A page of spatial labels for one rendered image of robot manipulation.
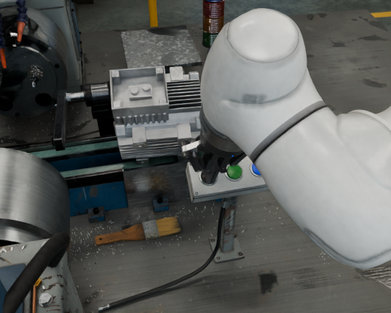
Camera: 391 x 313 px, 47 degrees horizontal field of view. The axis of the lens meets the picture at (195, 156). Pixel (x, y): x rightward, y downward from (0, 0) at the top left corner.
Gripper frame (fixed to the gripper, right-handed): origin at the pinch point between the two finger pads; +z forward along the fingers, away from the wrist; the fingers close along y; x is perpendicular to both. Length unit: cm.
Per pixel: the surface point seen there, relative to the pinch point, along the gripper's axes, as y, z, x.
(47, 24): 30, 28, -55
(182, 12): -52, 245, -217
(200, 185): 1.8, 4.0, 1.5
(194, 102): -2.2, 13.7, -20.4
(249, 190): -7.6, 6.0, 3.5
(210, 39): -14, 31, -47
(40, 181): 29.5, -1.2, -2.4
